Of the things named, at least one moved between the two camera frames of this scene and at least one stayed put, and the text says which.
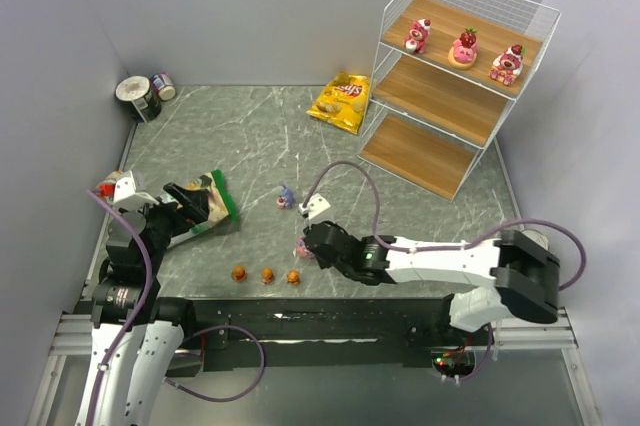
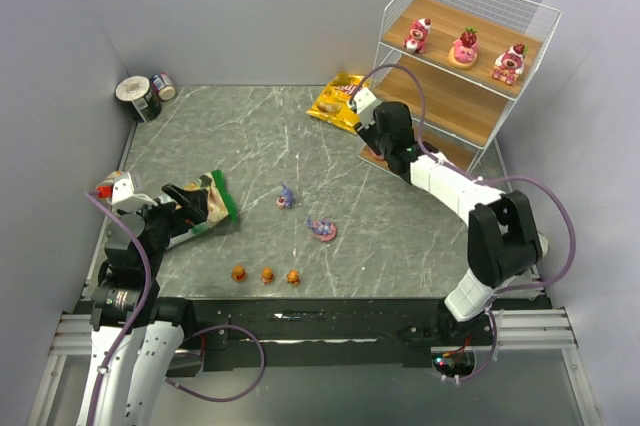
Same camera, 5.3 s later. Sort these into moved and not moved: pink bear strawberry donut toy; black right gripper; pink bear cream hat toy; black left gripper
Moved: black right gripper
Not moved: black left gripper; pink bear cream hat toy; pink bear strawberry donut toy
